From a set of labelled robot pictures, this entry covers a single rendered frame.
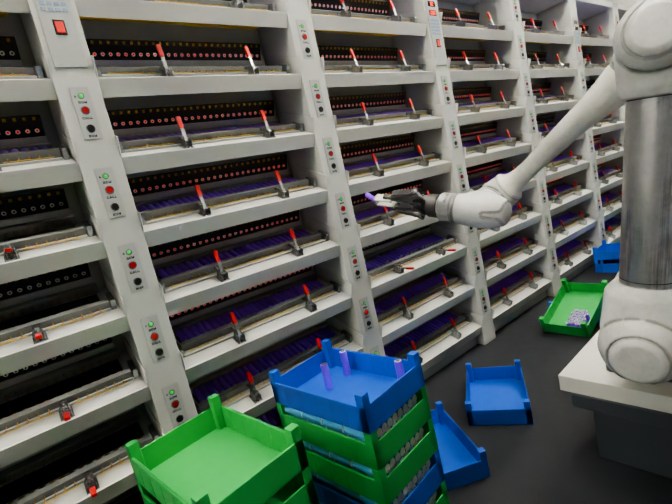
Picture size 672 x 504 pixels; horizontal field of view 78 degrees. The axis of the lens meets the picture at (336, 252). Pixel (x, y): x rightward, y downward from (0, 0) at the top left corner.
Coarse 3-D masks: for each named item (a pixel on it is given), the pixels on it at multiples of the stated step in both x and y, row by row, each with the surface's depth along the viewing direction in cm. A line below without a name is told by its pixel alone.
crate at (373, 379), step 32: (320, 352) 110; (352, 352) 106; (416, 352) 91; (288, 384) 102; (320, 384) 103; (352, 384) 99; (384, 384) 96; (416, 384) 90; (320, 416) 88; (352, 416) 81; (384, 416) 82
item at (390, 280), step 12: (444, 228) 195; (396, 240) 184; (444, 240) 194; (456, 240) 190; (456, 252) 184; (408, 264) 171; (420, 264) 171; (432, 264) 174; (444, 264) 180; (384, 276) 161; (396, 276) 161; (408, 276) 166; (372, 288) 153; (384, 288) 158
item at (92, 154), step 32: (32, 0) 93; (32, 32) 100; (64, 96) 97; (96, 96) 101; (64, 128) 101; (96, 160) 101; (96, 192) 100; (128, 192) 105; (128, 224) 105; (128, 288) 104; (128, 320) 104; (160, 320) 109; (160, 384) 109; (160, 416) 108; (192, 416) 113
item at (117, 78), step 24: (96, 48) 115; (120, 48) 119; (144, 48) 122; (168, 48) 126; (192, 48) 131; (216, 48) 135; (240, 48) 140; (96, 72) 100; (120, 72) 110; (144, 72) 114; (168, 72) 114; (192, 72) 120; (216, 72) 126; (240, 72) 128; (264, 72) 133; (288, 72) 138; (120, 96) 105
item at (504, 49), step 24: (504, 0) 214; (480, 24) 227; (504, 48) 220; (528, 72) 222; (504, 120) 231; (528, 120) 221; (504, 168) 238; (528, 192) 231; (552, 240) 235; (552, 288) 235
